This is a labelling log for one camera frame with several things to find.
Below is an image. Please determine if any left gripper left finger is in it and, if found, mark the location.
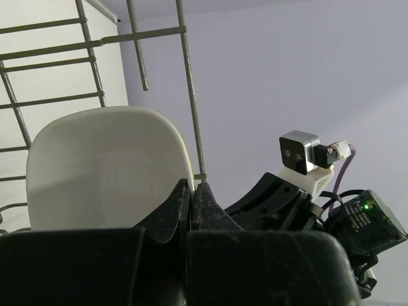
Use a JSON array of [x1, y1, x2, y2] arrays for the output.
[[1, 179, 191, 305]]

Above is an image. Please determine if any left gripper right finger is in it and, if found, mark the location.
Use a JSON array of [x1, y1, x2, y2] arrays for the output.
[[186, 183, 361, 305]]

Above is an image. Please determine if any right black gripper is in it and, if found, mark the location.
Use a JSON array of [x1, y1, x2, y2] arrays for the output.
[[225, 172, 407, 291]]

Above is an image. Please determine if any white square bowl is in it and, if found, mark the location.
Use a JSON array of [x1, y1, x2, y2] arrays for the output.
[[26, 106, 195, 231]]

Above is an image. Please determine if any grey wire dish rack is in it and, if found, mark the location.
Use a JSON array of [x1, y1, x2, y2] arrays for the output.
[[1, 1, 207, 233]]

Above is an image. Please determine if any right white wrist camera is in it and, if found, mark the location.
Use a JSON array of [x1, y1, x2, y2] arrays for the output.
[[278, 130, 355, 200]]

